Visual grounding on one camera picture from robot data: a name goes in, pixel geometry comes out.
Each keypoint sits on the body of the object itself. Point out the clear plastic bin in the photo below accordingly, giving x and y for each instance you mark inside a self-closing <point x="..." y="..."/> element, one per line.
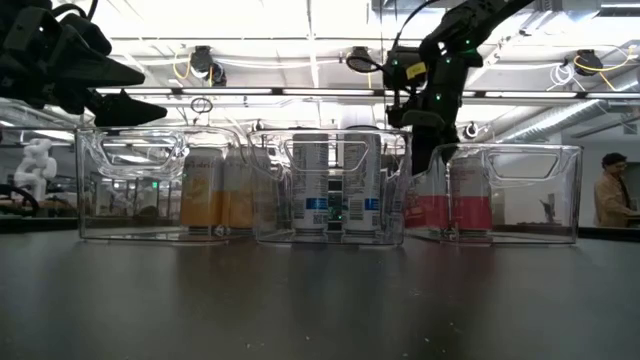
<point x="330" y="155"/>
<point x="130" y="210"/>
<point x="530" y="210"/>

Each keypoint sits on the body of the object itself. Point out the horizontal light bar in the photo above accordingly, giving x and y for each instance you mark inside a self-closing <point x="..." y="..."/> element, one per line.
<point x="225" y="91"/>

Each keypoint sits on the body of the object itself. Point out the person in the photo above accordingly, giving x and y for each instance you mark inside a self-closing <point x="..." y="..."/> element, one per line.
<point x="611" y="195"/>

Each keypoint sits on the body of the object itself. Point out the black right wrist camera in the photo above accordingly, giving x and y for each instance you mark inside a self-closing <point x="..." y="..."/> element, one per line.
<point x="400" y="65"/>

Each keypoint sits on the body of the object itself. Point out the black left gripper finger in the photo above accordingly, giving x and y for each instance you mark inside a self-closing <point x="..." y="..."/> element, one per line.
<point x="127" y="110"/>
<point x="95" y="70"/>

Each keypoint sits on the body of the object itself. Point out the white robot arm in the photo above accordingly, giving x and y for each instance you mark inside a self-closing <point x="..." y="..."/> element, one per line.
<point x="37" y="165"/>

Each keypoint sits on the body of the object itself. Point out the pink Spindrift raspberry can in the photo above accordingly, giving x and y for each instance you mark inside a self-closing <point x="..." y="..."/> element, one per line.
<point x="471" y="210"/>
<point x="425" y="210"/>

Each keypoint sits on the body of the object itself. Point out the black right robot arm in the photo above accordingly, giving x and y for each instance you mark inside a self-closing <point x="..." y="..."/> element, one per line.
<point x="465" y="25"/>

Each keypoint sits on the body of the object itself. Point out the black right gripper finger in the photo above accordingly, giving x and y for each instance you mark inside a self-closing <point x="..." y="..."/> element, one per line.
<point x="430" y="147"/>

